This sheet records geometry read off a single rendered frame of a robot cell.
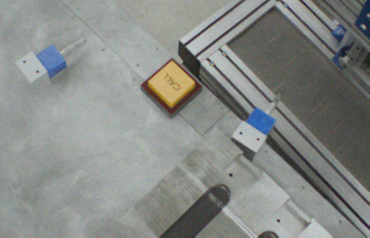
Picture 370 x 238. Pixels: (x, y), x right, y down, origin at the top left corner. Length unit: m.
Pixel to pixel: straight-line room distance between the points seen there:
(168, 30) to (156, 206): 1.18
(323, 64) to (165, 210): 0.99
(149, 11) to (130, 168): 1.10
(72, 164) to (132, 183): 0.11
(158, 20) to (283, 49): 0.45
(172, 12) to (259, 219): 1.24
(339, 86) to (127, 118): 0.87
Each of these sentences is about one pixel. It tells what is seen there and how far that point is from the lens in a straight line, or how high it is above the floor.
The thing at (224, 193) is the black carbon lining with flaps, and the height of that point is 0.89.
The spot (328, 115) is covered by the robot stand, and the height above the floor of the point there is 0.21.
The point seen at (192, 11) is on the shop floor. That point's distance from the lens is 2.32.
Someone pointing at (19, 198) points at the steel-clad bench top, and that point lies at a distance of 1.28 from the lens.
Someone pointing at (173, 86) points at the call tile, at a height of 0.84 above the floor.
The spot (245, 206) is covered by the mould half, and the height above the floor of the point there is 0.89.
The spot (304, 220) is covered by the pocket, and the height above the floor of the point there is 0.87.
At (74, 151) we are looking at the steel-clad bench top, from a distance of 1.29.
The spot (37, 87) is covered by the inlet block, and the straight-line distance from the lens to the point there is 1.32.
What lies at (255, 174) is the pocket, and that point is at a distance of 1.21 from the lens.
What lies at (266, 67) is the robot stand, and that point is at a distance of 2.02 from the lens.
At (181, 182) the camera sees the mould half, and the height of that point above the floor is 0.89.
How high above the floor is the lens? 2.02
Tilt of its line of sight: 69 degrees down
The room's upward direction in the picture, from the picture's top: 8 degrees clockwise
